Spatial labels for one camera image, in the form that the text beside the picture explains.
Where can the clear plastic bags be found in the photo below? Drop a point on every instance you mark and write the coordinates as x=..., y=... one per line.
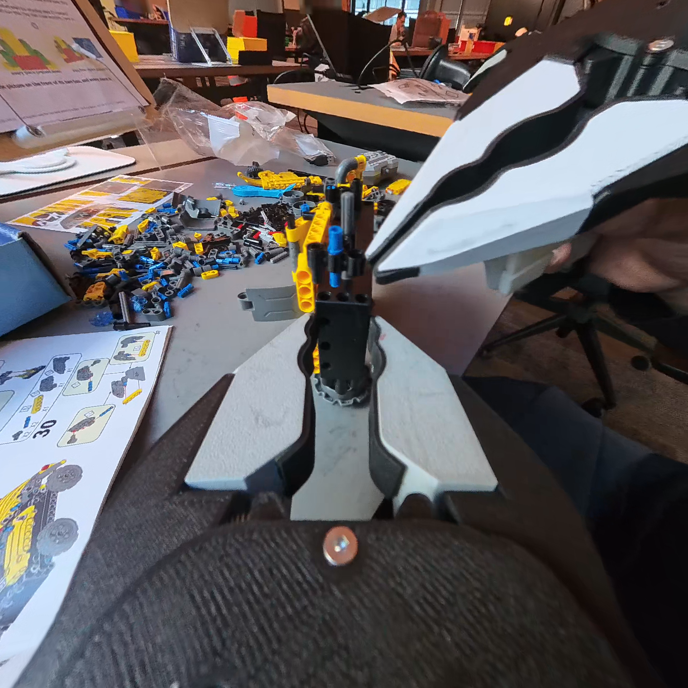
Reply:
x=237, y=124

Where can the person's right hand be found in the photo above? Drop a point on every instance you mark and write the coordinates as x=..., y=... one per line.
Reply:
x=634, y=258

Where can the yellow toy brick vehicle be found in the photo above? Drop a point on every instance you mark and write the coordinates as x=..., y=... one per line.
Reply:
x=339, y=333

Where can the blue toy box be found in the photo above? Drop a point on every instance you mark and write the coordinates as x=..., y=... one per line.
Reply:
x=27, y=280

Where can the building instruction booklet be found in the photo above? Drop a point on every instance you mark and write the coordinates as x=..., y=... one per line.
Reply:
x=65, y=430

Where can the yellow sticker sheet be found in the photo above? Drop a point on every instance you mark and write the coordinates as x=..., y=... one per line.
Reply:
x=97, y=204

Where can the orange wooden table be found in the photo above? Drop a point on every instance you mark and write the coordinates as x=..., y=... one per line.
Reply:
x=355, y=108

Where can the grey battery box brick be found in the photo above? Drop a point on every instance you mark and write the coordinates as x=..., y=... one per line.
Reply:
x=376, y=163

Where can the light blue curved brick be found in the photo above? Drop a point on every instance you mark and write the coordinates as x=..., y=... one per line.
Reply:
x=258, y=190

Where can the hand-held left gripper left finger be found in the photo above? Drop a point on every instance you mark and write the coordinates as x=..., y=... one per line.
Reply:
x=253, y=425

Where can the pile of loose toy bricks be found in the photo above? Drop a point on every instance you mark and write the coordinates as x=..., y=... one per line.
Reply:
x=151, y=258

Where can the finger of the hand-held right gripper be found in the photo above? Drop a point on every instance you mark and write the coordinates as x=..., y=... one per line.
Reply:
x=505, y=108
x=538, y=183

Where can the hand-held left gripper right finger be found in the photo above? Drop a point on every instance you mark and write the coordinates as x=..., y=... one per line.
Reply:
x=435, y=425

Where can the grey desk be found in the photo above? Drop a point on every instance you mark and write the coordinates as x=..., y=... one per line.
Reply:
x=215, y=344

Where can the printed instruction sign sheet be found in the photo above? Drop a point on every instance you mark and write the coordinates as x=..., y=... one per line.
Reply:
x=54, y=54

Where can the black office chair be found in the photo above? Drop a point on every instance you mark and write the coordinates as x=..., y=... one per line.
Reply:
x=581, y=323

